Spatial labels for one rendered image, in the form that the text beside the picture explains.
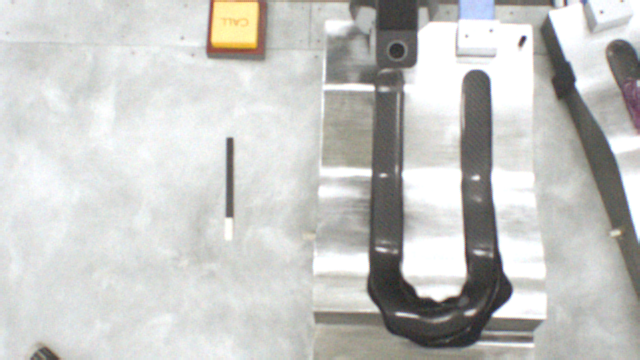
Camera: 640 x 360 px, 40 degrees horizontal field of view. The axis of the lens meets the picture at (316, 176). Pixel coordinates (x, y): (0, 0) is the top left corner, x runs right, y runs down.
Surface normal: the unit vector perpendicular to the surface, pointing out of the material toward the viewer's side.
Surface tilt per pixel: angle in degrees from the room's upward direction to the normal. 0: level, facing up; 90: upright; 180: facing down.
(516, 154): 2
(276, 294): 0
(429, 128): 4
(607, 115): 29
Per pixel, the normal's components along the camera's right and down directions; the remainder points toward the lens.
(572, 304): -0.04, -0.25
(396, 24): -0.04, 0.29
